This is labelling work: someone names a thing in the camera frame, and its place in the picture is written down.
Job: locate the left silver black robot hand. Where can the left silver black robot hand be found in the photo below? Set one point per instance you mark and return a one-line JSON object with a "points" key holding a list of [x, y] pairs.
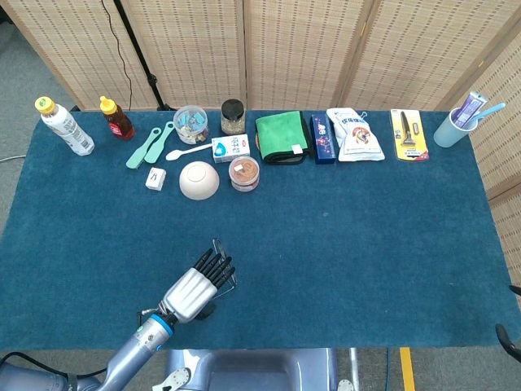
{"points": [[189, 291]]}

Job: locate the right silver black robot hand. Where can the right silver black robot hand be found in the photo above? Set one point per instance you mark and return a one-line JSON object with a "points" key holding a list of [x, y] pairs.
{"points": [[513, 346]]}

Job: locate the thin-framed eyeglasses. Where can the thin-framed eyeglasses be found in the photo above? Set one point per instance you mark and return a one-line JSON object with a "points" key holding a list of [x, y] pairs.
{"points": [[218, 245]]}

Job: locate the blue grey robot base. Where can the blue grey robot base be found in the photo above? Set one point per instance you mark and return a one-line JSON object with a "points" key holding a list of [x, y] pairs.
{"points": [[252, 370]]}

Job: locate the yellow floor tape strip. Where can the yellow floor tape strip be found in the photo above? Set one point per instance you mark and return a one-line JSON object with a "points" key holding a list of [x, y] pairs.
{"points": [[407, 368]]}

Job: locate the beige upturned bowl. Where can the beige upturned bowl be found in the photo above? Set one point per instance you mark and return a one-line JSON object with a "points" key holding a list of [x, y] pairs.
{"points": [[199, 179]]}

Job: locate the small white box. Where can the small white box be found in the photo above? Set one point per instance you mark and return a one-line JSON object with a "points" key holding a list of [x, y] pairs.
{"points": [[155, 179]]}

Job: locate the clear jar of rubber bands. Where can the clear jar of rubber bands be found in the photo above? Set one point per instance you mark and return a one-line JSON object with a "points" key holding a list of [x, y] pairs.
{"points": [[244, 173]]}

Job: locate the white plastic spoon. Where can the white plastic spoon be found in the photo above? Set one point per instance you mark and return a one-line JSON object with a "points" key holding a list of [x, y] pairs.
{"points": [[175, 155]]}

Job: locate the blue carpet table cover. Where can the blue carpet table cover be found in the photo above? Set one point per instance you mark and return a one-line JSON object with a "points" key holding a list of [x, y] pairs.
{"points": [[325, 244]]}

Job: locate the white blue milk carton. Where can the white blue milk carton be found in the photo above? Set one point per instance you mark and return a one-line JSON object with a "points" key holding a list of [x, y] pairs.
{"points": [[230, 148]]}

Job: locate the silver metal table leg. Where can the silver metal table leg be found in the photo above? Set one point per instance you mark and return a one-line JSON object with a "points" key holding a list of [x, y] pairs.
{"points": [[354, 366]]}

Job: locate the clear jar of binder clips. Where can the clear jar of binder clips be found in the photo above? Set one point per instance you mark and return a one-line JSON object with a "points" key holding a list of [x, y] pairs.
{"points": [[190, 124]]}

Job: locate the glass jar black lid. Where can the glass jar black lid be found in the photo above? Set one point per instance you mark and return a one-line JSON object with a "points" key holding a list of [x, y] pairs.
{"points": [[233, 118]]}

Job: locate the honey bottle yellow cap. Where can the honey bottle yellow cap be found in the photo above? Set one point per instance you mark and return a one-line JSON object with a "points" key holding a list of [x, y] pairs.
{"points": [[120, 124]]}

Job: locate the folded green towel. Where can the folded green towel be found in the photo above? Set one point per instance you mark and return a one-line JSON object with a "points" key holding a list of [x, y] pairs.
{"points": [[281, 134]]}

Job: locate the white bottle yellow cap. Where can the white bottle yellow cap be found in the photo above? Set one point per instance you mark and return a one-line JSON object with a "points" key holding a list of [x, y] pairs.
{"points": [[69, 130]]}

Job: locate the dark blue box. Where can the dark blue box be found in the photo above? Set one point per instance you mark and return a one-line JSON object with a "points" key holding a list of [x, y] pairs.
{"points": [[323, 138]]}

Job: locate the light blue cup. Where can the light blue cup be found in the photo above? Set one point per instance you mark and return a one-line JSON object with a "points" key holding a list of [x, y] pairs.
{"points": [[447, 132]]}

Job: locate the white printed pouch bag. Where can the white printed pouch bag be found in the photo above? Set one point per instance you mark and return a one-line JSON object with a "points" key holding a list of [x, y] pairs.
{"points": [[358, 138]]}

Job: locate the black stand pole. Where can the black stand pole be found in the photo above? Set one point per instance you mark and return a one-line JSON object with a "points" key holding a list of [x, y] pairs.
{"points": [[140, 61]]}

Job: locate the yellow razor blister pack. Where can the yellow razor blister pack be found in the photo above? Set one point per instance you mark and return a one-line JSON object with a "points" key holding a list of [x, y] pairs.
{"points": [[409, 134]]}

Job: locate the light blue toothbrush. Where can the light blue toothbrush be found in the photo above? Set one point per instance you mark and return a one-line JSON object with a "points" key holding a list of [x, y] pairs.
{"points": [[494, 108]]}

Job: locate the purple toothpaste tube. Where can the purple toothpaste tube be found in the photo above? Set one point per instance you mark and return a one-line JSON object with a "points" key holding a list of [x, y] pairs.
{"points": [[470, 108]]}

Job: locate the small binder clip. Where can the small binder clip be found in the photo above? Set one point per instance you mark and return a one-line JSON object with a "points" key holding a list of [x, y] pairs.
{"points": [[362, 115]]}

